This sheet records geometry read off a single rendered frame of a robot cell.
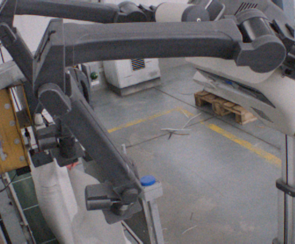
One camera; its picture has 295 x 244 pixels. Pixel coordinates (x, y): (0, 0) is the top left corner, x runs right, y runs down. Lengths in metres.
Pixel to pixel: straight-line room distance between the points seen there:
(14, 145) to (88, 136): 0.81
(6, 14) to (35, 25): 3.15
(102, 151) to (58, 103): 0.20
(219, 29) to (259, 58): 0.09
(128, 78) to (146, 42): 4.78
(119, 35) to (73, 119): 0.20
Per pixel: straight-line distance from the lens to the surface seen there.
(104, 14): 1.30
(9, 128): 1.65
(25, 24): 4.36
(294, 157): 1.37
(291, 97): 1.07
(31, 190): 2.95
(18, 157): 1.69
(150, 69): 5.63
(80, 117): 0.84
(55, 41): 0.71
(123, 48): 0.74
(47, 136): 1.45
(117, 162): 0.97
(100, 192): 1.08
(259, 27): 0.81
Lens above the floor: 1.71
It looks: 21 degrees down
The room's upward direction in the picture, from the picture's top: 10 degrees counter-clockwise
